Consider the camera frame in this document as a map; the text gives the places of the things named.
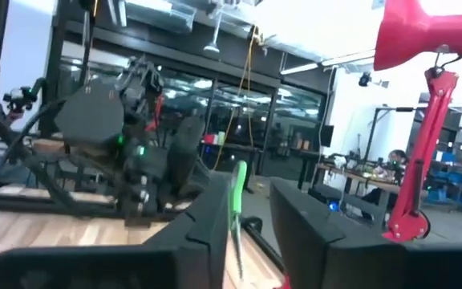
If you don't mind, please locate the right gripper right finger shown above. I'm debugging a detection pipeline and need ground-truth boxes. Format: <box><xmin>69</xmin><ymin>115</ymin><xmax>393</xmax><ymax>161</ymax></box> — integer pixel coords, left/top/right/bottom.
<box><xmin>269</xmin><ymin>178</ymin><xmax>407</xmax><ymax>289</ymax></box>

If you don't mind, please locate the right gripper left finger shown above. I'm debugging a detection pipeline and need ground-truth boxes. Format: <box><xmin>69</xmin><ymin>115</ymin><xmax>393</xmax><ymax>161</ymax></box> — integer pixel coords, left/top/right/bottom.
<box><xmin>144</xmin><ymin>172</ymin><xmax>233</xmax><ymax>289</ymax></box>

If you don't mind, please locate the black unit blue light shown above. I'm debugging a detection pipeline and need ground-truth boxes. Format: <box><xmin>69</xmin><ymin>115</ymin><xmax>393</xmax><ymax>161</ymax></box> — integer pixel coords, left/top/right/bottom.
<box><xmin>307</xmin><ymin>182</ymin><xmax>379</xmax><ymax>226</ymax></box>

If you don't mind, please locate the background wooden workbench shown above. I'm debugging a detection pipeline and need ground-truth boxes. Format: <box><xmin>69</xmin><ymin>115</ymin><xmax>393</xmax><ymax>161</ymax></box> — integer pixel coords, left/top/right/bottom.
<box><xmin>313</xmin><ymin>160</ymin><xmax>403</xmax><ymax>197</ymax></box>

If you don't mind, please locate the person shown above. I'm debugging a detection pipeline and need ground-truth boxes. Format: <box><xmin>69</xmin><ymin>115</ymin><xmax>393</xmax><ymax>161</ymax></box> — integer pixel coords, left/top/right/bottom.
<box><xmin>365</xmin><ymin>149</ymin><xmax>411</xmax><ymax>214</ymax></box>

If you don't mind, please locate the black monitor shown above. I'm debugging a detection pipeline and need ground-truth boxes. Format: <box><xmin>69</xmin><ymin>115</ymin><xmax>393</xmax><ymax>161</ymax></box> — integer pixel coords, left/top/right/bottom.
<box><xmin>319</xmin><ymin>124</ymin><xmax>335</xmax><ymax>149</ymax></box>

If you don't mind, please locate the black-framed glass partition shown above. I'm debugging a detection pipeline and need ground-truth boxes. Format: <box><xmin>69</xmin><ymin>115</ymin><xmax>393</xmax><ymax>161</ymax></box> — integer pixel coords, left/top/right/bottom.
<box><xmin>40</xmin><ymin>0</ymin><xmax>338</xmax><ymax>193</ymax></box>

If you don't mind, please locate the grey pendant lamp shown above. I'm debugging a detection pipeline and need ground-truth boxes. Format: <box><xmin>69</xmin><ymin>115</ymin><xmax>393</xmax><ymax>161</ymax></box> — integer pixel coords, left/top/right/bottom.
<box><xmin>202</xmin><ymin>10</ymin><xmax>221</xmax><ymax>55</ymax></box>

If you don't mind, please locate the red desk lamp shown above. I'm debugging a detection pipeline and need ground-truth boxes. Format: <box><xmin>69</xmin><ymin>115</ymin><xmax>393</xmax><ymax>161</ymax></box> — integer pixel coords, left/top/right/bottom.
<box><xmin>273</xmin><ymin>0</ymin><xmax>462</xmax><ymax>289</ymax></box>

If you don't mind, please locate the black aluminium rig frame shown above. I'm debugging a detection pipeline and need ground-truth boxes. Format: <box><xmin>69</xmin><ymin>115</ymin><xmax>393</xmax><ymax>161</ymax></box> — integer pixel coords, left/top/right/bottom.
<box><xmin>0</xmin><ymin>188</ymin><xmax>287</xmax><ymax>278</ymax></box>

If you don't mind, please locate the yellow hanging cable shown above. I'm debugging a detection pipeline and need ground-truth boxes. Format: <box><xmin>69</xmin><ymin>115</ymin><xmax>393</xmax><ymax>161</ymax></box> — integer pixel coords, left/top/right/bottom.
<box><xmin>213</xmin><ymin>24</ymin><xmax>263</xmax><ymax>172</ymax></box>

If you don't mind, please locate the black background workstation frame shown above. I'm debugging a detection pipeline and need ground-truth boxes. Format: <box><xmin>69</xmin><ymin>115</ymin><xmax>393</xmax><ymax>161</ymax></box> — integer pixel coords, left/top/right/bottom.
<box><xmin>363</xmin><ymin>104</ymin><xmax>423</xmax><ymax>165</ymax></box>

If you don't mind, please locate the black bracket-mounted device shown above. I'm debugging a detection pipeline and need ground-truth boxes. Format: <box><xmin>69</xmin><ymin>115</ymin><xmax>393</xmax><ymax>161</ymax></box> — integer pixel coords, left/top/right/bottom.
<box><xmin>2</xmin><ymin>78</ymin><xmax>47</xmax><ymax>121</ymax></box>

